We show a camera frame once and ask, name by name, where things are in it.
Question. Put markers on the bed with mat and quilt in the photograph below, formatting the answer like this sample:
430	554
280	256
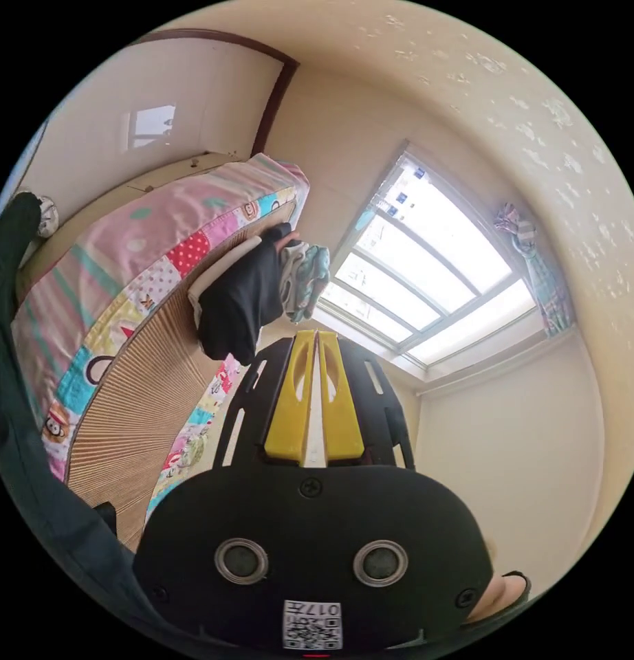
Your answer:
126	371

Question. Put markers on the pile of clothes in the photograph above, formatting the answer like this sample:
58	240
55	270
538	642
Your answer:
239	299

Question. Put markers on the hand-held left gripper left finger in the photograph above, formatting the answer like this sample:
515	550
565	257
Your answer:
288	412

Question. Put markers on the white door with brown frame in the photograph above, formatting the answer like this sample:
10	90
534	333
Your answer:
157	103

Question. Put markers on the window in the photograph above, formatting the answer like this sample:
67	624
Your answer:
425	278

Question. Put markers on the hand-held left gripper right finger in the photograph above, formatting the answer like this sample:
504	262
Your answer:
342	412

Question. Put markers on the plaid curtain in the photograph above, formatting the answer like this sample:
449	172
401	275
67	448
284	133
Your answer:
546	289

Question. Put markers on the person's body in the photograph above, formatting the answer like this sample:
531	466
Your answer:
502	593

